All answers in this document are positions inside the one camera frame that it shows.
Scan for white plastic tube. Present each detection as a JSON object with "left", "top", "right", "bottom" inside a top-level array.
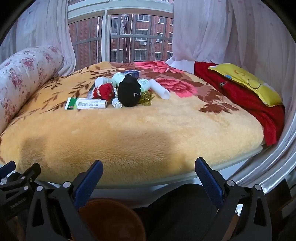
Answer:
[{"left": 149, "top": 79, "right": 171, "bottom": 100}]

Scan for red brick building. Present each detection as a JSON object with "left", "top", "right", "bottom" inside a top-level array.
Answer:
[{"left": 69, "top": 13, "right": 174, "bottom": 63}]

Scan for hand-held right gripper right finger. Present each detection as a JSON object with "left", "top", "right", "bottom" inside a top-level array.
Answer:
[{"left": 195, "top": 157, "right": 273, "bottom": 241}]

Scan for orange plastic basin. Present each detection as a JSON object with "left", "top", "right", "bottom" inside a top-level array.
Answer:
[{"left": 79, "top": 198, "right": 147, "bottom": 241}]

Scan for red and white knit hat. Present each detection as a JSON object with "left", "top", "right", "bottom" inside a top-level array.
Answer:
[{"left": 91, "top": 83, "right": 115, "bottom": 100}]

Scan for red cushion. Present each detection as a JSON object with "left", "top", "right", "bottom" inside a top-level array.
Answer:
[{"left": 194, "top": 61, "right": 285, "bottom": 146}]

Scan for white bed base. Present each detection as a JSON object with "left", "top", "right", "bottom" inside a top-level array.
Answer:
[{"left": 42, "top": 144, "right": 266, "bottom": 208}]

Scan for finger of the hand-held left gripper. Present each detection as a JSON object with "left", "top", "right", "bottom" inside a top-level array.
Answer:
[
  {"left": 9, "top": 163, "right": 41, "bottom": 193},
  {"left": 0, "top": 161, "right": 17, "bottom": 180}
]

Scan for green and white carton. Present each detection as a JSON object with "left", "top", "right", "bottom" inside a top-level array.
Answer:
[{"left": 65, "top": 97, "right": 107, "bottom": 110}]

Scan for pale green bottle white cap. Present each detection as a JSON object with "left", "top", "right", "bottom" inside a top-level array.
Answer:
[{"left": 95, "top": 77, "right": 112, "bottom": 87}]

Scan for yellow cartoon pillow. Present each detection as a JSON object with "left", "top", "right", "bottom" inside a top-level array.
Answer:
[{"left": 208, "top": 63, "right": 283, "bottom": 107}]

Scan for floral bolster pillow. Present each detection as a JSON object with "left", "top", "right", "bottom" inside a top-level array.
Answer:
[{"left": 0, "top": 46, "right": 65, "bottom": 135}]

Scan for white window frame with railing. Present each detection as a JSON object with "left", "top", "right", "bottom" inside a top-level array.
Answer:
[{"left": 68, "top": 0, "right": 174, "bottom": 64}]

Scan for green bottle curved nozzle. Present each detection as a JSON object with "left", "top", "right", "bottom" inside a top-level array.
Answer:
[{"left": 138, "top": 78, "right": 151, "bottom": 92}]

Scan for sheer white curtain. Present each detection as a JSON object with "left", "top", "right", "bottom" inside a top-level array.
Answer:
[
  {"left": 0, "top": 0, "right": 77, "bottom": 77},
  {"left": 165, "top": 0, "right": 296, "bottom": 193}
]

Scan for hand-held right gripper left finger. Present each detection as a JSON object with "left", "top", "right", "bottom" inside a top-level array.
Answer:
[{"left": 26, "top": 159, "right": 104, "bottom": 241}]

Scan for yellow floral plush blanket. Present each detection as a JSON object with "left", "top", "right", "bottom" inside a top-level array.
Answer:
[{"left": 0, "top": 61, "right": 265, "bottom": 189}]

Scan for green bottle cone cap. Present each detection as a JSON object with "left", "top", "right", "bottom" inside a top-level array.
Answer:
[{"left": 112, "top": 72, "right": 130, "bottom": 87}]

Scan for olive hair ties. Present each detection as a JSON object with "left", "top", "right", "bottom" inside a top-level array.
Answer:
[{"left": 139, "top": 91, "right": 155, "bottom": 106}]

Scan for black knit hat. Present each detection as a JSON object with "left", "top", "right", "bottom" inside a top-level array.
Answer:
[{"left": 118, "top": 75, "right": 141, "bottom": 107}]

